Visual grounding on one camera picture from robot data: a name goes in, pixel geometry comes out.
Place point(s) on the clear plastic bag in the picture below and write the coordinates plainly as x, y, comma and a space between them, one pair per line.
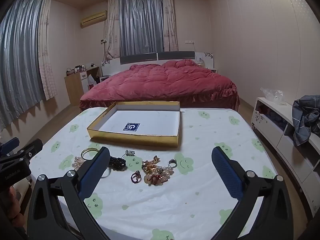
272, 96

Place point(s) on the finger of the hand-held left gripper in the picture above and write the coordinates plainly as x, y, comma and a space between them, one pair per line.
10, 145
28, 151

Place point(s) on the white grey bed headboard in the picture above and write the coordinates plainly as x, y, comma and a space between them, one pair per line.
140, 58

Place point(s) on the wooden desk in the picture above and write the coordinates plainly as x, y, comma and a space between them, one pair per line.
73, 87

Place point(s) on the white low cabinet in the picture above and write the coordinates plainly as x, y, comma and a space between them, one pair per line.
292, 152

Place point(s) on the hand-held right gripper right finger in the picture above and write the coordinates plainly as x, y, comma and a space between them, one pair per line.
226, 175

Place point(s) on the beige floral curtain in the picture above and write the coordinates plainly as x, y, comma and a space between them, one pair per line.
170, 20
47, 50
113, 27

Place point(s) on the white plastic bag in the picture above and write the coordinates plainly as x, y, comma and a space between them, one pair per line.
91, 81

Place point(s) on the red-brown stone pendant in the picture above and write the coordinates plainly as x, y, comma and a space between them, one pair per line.
156, 179

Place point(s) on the wide grey window curtain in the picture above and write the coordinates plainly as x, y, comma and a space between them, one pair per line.
20, 62

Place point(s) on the dark blue clothes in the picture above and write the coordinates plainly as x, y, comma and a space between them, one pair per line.
275, 118

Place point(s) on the white nightstand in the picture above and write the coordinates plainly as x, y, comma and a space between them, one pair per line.
104, 78

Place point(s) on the bed with red duvet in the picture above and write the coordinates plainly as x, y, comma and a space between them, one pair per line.
162, 85

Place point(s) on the shallow gold cardboard box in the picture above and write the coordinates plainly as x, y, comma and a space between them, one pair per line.
150, 120

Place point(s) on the wall air conditioner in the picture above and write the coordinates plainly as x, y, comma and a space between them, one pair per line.
93, 19

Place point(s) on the grey plaid cloth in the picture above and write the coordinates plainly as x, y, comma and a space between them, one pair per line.
305, 120

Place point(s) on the thin silver hoop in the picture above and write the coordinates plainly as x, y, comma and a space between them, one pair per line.
110, 172

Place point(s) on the gold amber brooch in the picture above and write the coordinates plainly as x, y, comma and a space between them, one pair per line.
150, 166

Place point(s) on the person's left hand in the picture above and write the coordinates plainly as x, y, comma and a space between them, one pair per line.
13, 201

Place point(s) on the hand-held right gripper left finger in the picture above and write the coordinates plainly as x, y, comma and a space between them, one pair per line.
90, 177

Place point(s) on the gold bangle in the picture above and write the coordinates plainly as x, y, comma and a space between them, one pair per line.
89, 149

